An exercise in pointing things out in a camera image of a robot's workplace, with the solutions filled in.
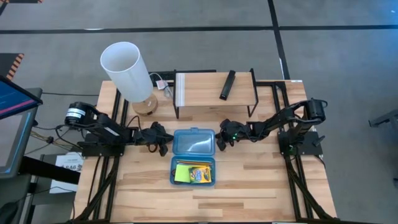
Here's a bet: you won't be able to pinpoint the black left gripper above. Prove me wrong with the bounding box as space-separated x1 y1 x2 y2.
134 121 175 157

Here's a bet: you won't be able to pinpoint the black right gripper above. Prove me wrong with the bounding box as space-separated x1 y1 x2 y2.
215 119 250 152

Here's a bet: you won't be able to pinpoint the orange pencil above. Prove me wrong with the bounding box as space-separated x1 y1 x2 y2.
176 161 213 166

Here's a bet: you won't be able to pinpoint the green sticky note pad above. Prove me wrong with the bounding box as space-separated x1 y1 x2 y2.
174 164 192 184

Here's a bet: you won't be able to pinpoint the crayon box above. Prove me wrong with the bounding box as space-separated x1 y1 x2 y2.
188 166 213 185

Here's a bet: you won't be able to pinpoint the blue plastic pencil case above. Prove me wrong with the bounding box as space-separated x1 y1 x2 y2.
169 126 217 187

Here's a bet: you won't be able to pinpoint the wooden shelf riser, black legs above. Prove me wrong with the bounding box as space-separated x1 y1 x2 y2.
172 68 259 119

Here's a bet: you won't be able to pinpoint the black stapler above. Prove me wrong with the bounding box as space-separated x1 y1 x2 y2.
219 70 236 101

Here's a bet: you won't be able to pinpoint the white lamp with wooden base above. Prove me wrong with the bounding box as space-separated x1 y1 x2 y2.
99 41 159 118

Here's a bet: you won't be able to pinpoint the white printed paper box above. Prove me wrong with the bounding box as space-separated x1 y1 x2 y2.
49 151 85 194

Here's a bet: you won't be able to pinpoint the black monitor stand bar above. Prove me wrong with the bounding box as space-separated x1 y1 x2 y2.
18 155 81 185

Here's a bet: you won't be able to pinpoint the grey-screen monitor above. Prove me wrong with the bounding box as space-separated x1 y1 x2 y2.
0 107 39 180

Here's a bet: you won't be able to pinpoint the blue-screen monitor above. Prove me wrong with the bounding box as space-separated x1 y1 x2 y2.
0 76 44 121

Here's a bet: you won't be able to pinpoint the black chair leg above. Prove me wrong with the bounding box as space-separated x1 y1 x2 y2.
368 108 398 128

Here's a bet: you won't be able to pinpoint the orange-black striped floor mat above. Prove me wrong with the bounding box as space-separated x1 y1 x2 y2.
0 52 25 82

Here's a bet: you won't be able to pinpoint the white lamp cable with plug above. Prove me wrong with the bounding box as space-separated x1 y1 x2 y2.
149 72 174 100

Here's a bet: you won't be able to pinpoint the yellow and black cable bundle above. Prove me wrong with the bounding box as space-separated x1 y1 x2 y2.
29 124 85 153

